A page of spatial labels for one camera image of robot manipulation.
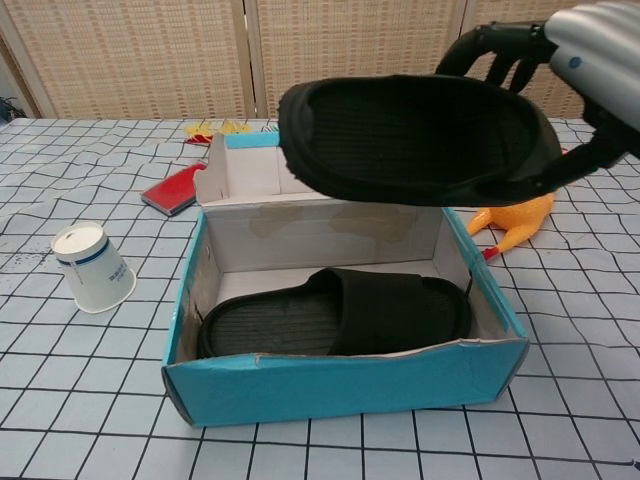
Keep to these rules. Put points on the checkered light blue tablecloth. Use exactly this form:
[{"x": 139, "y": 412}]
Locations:
[{"x": 75, "y": 400}]

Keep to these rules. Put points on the black rubber slipper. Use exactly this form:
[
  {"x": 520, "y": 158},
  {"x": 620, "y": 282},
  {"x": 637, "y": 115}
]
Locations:
[
  {"x": 300, "y": 315},
  {"x": 410, "y": 135}
]

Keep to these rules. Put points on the blue cardboard shoebox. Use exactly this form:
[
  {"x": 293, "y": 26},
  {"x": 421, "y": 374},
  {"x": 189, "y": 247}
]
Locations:
[{"x": 340, "y": 390}]

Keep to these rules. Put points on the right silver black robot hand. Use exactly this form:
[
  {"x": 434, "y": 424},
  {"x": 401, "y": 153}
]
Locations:
[{"x": 595, "y": 50}]

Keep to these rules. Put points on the red ink pad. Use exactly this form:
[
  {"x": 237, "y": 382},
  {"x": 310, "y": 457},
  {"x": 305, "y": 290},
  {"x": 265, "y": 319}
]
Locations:
[{"x": 172, "y": 192}]

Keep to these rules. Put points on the yellow rubber chicken toy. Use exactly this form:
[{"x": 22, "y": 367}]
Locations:
[{"x": 520, "y": 217}]

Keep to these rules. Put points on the beige bamboo folding screen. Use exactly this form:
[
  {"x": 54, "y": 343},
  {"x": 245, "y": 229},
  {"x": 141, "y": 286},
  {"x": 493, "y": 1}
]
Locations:
[{"x": 150, "y": 55}]

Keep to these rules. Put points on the colourful feather shuttlecock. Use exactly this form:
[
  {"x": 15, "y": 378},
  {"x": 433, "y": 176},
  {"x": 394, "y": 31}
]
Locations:
[{"x": 230, "y": 127}]

